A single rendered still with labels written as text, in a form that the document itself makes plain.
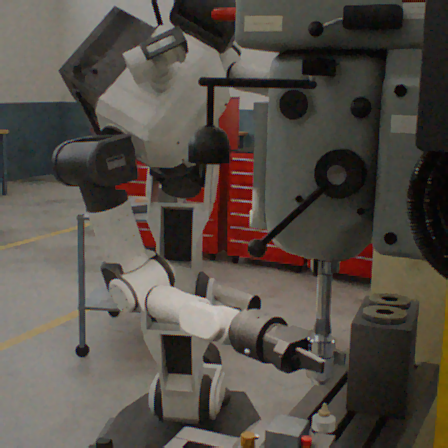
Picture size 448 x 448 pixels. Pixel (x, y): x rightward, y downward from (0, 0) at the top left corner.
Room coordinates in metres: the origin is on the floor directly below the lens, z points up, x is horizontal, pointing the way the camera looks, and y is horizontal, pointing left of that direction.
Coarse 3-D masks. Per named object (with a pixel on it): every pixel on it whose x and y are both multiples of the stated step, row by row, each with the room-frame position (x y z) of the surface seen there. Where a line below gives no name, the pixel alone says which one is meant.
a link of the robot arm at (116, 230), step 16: (128, 208) 1.50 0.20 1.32; (96, 224) 1.49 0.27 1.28; (112, 224) 1.48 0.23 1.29; (128, 224) 1.50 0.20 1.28; (112, 240) 1.48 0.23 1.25; (128, 240) 1.49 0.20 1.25; (112, 256) 1.49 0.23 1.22; (128, 256) 1.49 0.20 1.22; (144, 256) 1.52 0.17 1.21; (160, 256) 1.55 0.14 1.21; (112, 272) 1.49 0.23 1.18; (112, 288) 1.49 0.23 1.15; (128, 288) 1.46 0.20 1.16; (128, 304) 1.46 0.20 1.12
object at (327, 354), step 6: (312, 348) 1.16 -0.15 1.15; (318, 348) 1.15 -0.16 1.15; (330, 348) 1.15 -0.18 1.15; (318, 354) 1.15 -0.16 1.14; (324, 354) 1.15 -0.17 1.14; (330, 354) 1.16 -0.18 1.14; (330, 360) 1.16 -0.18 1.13; (330, 366) 1.16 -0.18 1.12; (306, 372) 1.17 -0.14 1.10; (312, 372) 1.16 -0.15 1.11; (318, 372) 1.15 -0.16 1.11; (324, 372) 1.15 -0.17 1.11; (330, 372) 1.16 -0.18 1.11; (312, 378) 1.16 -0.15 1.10; (318, 378) 1.15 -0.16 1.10; (324, 378) 1.15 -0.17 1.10; (330, 378) 1.16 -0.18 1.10
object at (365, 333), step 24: (360, 312) 1.47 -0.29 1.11; (384, 312) 1.46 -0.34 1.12; (408, 312) 1.48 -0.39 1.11; (360, 336) 1.39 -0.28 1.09; (384, 336) 1.38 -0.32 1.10; (408, 336) 1.36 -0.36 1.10; (360, 360) 1.39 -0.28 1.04; (384, 360) 1.38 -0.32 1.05; (408, 360) 1.36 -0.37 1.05; (360, 384) 1.39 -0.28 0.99; (384, 384) 1.38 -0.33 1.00; (408, 384) 1.37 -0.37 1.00; (360, 408) 1.39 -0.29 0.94; (384, 408) 1.38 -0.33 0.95
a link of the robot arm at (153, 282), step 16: (128, 272) 1.50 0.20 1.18; (144, 272) 1.50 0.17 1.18; (160, 272) 1.51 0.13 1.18; (144, 288) 1.48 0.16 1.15; (160, 288) 1.47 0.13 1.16; (176, 288) 1.47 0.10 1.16; (144, 304) 1.48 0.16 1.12; (160, 304) 1.44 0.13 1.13; (176, 304) 1.41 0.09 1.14; (176, 320) 1.41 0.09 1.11
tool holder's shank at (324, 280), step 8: (320, 280) 1.17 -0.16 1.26; (328, 280) 1.16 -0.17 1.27; (320, 288) 1.16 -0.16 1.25; (328, 288) 1.16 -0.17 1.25; (320, 296) 1.16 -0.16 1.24; (328, 296) 1.16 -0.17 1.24; (320, 304) 1.16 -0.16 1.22; (328, 304) 1.16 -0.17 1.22; (320, 312) 1.16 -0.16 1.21; (328, 312) 1.17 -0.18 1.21; (320, 320) 1.16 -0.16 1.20; (328, 320) 1.17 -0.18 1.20; (320, 328) 1.16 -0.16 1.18; (328, 328) 1.16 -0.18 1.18; (320, 336) 1.16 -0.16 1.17; (328, 336) 1.17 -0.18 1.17
